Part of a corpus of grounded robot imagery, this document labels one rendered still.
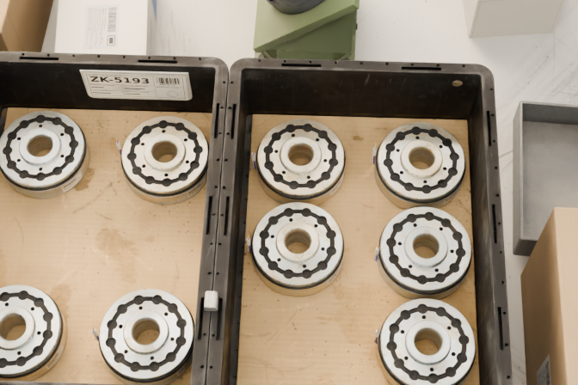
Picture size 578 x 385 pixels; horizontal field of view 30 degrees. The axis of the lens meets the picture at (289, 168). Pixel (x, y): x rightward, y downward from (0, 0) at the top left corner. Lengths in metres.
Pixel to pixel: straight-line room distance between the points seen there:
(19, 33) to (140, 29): 0.16
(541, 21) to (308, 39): 0.33
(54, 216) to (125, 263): 0.10
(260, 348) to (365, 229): 0.19
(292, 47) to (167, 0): 0.22
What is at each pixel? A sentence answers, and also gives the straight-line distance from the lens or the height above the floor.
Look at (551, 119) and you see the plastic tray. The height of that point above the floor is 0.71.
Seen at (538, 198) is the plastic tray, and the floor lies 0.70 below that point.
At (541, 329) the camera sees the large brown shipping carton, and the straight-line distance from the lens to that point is 1.25.
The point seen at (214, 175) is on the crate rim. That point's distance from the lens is 1.15.
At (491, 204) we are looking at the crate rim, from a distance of 1.15.
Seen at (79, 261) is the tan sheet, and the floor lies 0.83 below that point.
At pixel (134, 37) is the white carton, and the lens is 1.43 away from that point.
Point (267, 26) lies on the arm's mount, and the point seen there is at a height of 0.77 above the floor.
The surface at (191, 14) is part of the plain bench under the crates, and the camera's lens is 1.55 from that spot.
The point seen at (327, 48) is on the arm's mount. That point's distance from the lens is 1.44.
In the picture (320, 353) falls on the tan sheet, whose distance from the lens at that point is 1.18.
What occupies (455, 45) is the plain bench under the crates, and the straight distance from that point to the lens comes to 1.53.
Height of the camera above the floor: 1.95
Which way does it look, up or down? 63 degrees down
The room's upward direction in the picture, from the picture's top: 1 degrees counter-clockwise
